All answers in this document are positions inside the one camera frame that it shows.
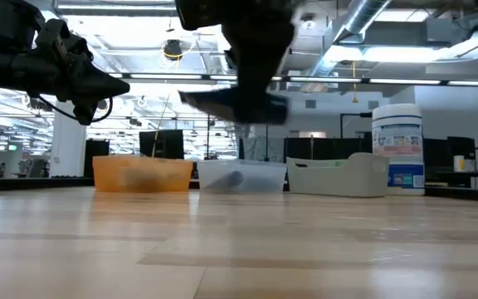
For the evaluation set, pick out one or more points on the orange plastic bin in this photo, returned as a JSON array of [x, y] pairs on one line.
[[110, 174]]

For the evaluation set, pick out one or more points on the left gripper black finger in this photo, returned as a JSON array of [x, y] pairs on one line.
[[102, 85], [86, 113]]

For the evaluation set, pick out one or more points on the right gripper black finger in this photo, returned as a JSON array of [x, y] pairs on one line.
[[259, 62]]

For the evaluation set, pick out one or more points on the clear plastic bin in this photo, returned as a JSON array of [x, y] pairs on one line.
[[210, 170]]

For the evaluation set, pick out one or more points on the black partition wall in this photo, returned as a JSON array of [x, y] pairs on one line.
[[326, 148]]

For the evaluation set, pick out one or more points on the white building pillar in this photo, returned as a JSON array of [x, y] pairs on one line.
[[68, 145]]

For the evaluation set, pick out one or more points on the white roll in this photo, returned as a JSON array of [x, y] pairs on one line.
[[459, 163]]

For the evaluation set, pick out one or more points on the silver ceiling duct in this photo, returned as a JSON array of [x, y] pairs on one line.
[[363, 16]]

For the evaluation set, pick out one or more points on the grey plastic bin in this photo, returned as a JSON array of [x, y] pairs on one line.
[[347, 178]]

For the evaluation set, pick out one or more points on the black panel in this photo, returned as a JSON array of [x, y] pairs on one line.
[[96, 158]]

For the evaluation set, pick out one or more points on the black aluminium table frame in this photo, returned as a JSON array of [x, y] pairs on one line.
[[35, 183]]

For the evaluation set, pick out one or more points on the black disc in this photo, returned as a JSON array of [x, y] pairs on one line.
[[143, 179]]

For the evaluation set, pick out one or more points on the dark blue travel tube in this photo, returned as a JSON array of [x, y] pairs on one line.
[[230, 181]]

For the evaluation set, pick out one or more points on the ceiling light strip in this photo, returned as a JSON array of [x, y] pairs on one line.
[[475, 83], [405, 81], [166, 76], [326, 79]]

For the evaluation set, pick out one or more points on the white wipes canister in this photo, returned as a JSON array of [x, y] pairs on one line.
[[398, 141]]

